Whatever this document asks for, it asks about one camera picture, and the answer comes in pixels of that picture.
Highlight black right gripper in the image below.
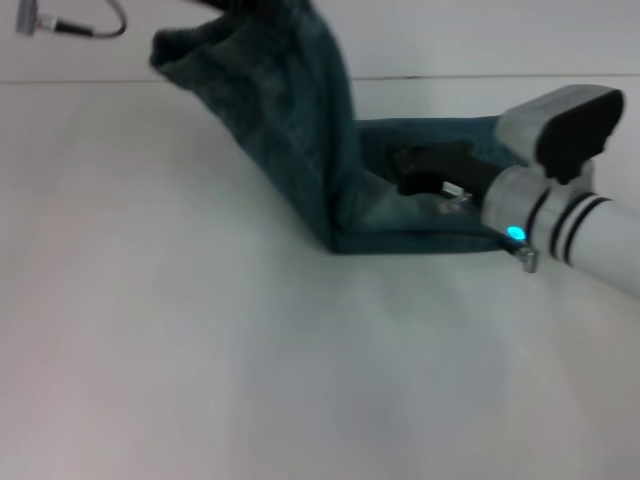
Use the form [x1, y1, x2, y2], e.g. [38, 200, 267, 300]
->
[391, 141, 503, 200]

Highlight blue denim shorts with cartoon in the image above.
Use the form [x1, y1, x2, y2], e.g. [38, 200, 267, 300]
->
[148, 0, 532, 256]

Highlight right arm cable with connector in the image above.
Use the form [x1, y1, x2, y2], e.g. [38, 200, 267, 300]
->
[491, 226, 541, 275]

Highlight arm cable with connector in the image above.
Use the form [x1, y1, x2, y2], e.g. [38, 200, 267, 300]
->
[14, 0, 128, 39]
[491, 226, 541, 275]

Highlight left arm cable with connector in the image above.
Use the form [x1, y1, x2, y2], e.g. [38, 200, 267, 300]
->
[14, 0, 128, 39]

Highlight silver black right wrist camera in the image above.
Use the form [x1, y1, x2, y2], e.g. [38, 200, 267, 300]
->
[493, 83, 627, 186]

